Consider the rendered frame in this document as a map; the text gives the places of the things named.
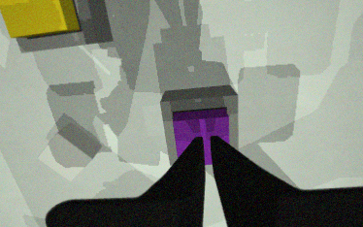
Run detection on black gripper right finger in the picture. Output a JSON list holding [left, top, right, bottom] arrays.
[[211, 136, 363, 227]]

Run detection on yellow button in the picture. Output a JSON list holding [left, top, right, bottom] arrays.
[[0, 0, 114, 53]]

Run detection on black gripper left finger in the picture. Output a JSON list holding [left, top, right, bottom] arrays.
[[46, 137, 206, 227]]

